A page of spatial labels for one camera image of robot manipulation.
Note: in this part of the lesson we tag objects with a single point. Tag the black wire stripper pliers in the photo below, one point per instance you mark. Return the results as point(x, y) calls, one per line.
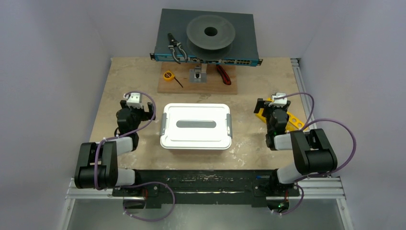
point(173, 45)

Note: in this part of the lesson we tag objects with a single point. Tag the white plastic lid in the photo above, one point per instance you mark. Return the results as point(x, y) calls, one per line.
point(196, 110)

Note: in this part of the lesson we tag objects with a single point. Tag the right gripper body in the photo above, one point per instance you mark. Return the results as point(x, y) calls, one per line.
point(260, 105)

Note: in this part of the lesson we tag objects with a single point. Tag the grey network switch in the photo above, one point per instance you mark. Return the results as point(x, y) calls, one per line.
point(244, 50)

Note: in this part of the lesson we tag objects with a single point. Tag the yellow tape measure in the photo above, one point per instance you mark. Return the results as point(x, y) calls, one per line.
point(170, 76)

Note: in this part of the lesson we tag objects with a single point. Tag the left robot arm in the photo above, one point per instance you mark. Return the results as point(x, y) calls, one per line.
point(97, 165)

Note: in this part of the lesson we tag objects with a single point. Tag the aluminium rail frame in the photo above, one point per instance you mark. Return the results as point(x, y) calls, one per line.
point(319, 206)

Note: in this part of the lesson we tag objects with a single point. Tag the wooden board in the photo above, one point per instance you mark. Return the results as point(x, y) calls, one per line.
point(182, 83)

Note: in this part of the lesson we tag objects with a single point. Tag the red utility knife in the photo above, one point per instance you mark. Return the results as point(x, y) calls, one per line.
point(225, 77)

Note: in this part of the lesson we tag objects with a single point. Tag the grey cable spool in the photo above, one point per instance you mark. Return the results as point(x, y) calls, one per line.
point(210, 37)

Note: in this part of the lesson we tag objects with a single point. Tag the grey metal bracket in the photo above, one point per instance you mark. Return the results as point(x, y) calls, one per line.
point(198, 74)

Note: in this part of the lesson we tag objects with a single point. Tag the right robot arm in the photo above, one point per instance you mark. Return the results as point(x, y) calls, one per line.
point(312, 151)

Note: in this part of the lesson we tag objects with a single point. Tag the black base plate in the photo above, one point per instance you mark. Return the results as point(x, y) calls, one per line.
point(257, 188)

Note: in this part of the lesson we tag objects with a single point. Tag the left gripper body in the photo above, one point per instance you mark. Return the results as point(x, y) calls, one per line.
point(139, 114)

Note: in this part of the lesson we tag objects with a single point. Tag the pink plastic bin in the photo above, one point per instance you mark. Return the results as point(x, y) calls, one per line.
point(188, 134)

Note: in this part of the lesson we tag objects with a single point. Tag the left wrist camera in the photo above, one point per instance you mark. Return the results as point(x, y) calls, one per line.
point(134, 100)

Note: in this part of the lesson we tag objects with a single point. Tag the yellow test tube rack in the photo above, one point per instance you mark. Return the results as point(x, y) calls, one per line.
point(293, 122)

